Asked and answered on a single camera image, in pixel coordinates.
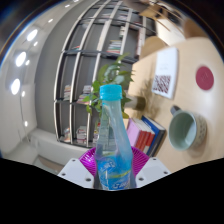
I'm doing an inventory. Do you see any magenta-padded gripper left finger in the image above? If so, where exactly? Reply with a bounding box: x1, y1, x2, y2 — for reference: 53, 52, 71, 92
57, 145, 100, 190

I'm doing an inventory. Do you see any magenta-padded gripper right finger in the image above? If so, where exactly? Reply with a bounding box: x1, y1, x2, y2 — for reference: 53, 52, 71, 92
129, 145, 172, 190

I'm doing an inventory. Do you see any clear blue-capped drink bottle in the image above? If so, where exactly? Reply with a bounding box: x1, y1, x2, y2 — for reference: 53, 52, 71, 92
94, 84, 135, 191

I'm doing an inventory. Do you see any red book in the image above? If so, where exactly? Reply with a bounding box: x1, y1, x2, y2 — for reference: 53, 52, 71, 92
141, 126, 156, 155
133, 118, 149, 152

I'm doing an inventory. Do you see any dark blue book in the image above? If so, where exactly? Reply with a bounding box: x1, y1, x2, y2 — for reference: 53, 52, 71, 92
141, 115, 167, 158

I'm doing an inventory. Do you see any pink book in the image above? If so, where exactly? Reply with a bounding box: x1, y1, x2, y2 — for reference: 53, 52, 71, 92
126, 117, 141, 148

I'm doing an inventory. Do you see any green patterned ceramic mug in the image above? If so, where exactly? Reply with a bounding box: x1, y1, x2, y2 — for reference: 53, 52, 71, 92
167, 105, 208, 152

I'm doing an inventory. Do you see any white magazine with red print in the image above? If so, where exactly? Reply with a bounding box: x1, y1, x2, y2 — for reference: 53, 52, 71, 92
151, 46, 180, 100

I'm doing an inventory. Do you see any green potted plant white pot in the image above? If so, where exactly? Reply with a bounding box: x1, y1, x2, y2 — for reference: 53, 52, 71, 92
82, 53, 148, 120

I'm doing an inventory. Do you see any grey shelf unit with books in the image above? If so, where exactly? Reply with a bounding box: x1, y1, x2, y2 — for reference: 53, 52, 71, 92
53, 0, 158, 150

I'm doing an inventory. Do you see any flat round red coaster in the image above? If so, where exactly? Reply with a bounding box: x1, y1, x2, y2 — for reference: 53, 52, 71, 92
195, 65, 215, 91

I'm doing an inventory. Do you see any group of round ceiling lights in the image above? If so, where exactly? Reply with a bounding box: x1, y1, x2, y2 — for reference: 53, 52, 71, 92
9, 0, 73, 129

